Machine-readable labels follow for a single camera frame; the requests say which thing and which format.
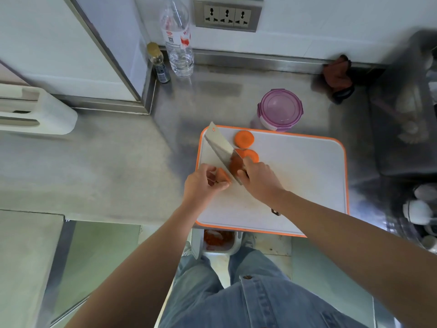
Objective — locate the person's right hand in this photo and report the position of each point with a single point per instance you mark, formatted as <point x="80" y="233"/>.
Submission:
<point x="263" y="182"/>

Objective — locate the person's left hand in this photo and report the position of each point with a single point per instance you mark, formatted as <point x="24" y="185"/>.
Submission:
<point x="199" y="186"/>

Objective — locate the orange carrot chunk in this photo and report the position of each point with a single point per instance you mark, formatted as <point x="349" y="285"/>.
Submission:
<point x="223" y="174"/>

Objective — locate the purple lidded container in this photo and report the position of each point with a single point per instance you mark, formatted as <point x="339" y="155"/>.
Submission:
<point x="280" y="107"/>

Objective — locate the person's right forearm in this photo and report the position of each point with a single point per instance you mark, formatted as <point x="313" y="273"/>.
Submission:
<point x="358" y="249"/>

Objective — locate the person's left forearm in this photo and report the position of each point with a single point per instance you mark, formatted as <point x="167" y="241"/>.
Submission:
<point x="146" y="269"/>

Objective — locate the white orange-rimmed cutting board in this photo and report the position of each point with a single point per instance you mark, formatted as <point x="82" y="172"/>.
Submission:
<point x="307" y="174"/>

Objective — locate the grey right shoe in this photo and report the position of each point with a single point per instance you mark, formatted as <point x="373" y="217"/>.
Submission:
<point x="248" y="240"/>

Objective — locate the white waste bin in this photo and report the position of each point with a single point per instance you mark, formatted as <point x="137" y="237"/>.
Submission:
<point x="236" y="248"/>

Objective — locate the blue denim trousers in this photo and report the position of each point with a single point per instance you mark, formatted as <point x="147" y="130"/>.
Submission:
<point x="194" y="290"/>

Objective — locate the small gold-capped bottle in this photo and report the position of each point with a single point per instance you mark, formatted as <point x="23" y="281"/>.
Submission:
<point x="162" y="73"/>

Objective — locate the pale green cabinet front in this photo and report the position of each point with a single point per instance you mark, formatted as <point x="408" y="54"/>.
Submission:
<point x="99" y="259"/>
<point x="331" y="280"/>

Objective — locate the blue denim shirt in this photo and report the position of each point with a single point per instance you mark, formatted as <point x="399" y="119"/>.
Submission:
<point x="290" y="304"/>

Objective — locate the clear plastic water bottle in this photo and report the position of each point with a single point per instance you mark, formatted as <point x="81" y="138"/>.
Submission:
<point x="181" y="61"/>

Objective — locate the dark red cloth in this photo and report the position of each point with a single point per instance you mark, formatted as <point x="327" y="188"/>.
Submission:
<point x="338" y="78"/>

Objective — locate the group of seasoning bottles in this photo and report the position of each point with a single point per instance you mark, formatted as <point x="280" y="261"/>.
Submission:
<point x="416" y="211"/>

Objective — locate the pale pink cutting board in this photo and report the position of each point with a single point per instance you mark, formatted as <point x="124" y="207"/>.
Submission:
<point x="8" y="76"/>

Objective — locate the grey wall socket panel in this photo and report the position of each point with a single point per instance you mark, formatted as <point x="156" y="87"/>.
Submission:
<point x="227" y="15"/>

